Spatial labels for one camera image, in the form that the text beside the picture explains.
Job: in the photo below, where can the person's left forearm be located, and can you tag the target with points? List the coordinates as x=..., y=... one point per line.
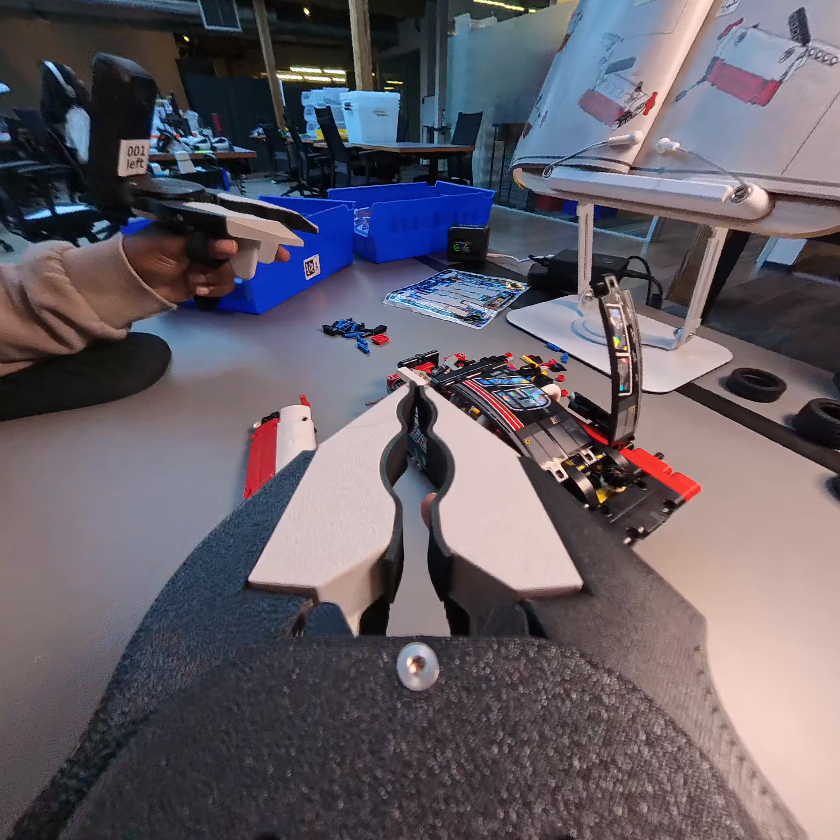
x=59, y=302

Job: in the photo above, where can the lego race car model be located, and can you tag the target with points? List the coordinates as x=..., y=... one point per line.
x=525, y=407

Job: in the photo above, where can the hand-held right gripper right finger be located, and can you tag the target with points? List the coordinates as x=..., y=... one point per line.
x=505, y=531

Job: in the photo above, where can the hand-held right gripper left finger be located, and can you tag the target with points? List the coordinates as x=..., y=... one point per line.
x=328, y=525

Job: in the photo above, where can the person's left hand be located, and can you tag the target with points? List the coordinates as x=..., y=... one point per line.
x=161, y=262

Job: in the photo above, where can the person's black trouser leg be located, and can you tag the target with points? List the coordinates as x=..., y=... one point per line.
x=79, y=377

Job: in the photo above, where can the lego instruction booklet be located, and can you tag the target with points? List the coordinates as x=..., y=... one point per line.
x=741, y=118

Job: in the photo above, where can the black office chair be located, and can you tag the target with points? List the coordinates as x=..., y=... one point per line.
x=46, y=197
x=464, y=141
x=334, y=148

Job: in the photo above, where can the stack of white storage boxes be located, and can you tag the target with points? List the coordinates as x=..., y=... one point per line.
x=367, y=115

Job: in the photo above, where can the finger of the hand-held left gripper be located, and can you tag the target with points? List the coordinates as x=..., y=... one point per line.
x=253, y=233
x=249, y=199

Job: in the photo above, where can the cluttered wooden table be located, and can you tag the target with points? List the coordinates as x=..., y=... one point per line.
x=203, y=154

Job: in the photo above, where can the person's right hand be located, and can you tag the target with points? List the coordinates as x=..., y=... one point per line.
x=428, y=508

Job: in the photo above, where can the black power adapter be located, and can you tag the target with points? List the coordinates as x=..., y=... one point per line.
x=564, y=269

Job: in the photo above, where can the lego sticker sheet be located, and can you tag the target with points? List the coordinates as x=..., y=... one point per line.
x=456, y=298

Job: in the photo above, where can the red white lego panel assembly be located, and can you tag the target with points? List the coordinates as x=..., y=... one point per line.
x=262, y=453

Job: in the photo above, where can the pile of blue black lego pins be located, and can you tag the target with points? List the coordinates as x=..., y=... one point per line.
x=348, y=328

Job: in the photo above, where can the blue plastic bin with label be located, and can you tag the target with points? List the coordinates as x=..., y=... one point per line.
x=308, y=262

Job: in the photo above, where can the black charger with green lights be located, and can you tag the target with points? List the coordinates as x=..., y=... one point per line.
x=468, y=244

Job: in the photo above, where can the black lego tyre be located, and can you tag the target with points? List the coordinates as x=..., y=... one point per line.
x=756, y=384
x=820, y=423

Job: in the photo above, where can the white book stand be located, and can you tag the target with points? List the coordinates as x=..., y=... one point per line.
x=656, y=187

